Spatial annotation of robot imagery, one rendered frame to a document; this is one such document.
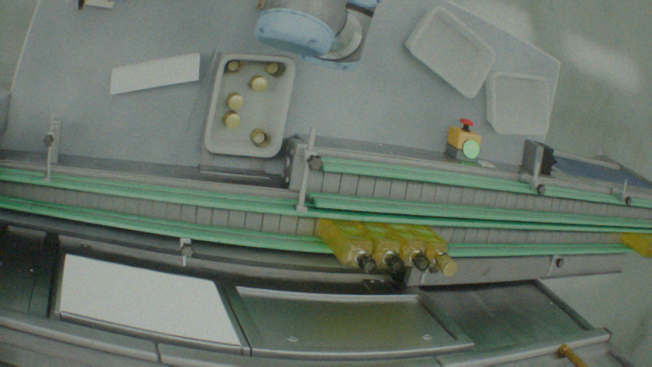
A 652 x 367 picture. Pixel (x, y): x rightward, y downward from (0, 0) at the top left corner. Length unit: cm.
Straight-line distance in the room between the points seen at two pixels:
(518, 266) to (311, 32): 116
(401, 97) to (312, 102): 21
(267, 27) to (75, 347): 66
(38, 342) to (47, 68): 81
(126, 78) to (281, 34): 70
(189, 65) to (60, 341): 80
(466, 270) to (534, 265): 26
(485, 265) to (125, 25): 114
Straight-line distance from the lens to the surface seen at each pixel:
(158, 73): 167
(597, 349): 166
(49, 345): 123
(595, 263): 227
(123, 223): 159
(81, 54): 173
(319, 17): 104
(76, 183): 158
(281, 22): 104
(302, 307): 158
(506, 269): 200
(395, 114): 187
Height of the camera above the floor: 246
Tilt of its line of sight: 68 degrees down
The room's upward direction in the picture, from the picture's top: 136 degrees clockwise
